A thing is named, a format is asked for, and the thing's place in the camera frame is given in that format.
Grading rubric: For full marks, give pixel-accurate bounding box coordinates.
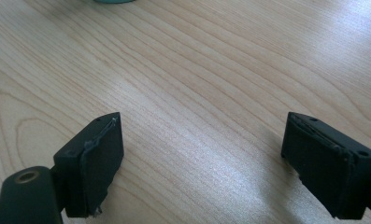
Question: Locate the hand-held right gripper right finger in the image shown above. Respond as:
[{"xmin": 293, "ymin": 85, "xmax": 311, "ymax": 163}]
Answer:
[{"xmin": 280, "ymin": 111, "xmax": 371, "ymax": 220}]

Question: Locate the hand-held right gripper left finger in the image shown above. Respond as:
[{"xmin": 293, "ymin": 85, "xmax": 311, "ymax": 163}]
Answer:
[{"xmin": 52, "ymin": 111, "xmax": 125, "ymax": 218}]

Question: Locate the teal cup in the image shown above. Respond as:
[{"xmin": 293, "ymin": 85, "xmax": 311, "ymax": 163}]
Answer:
[{"xmin": 93, "ymin": 0, "xmax": 138, "ymax": 5}]

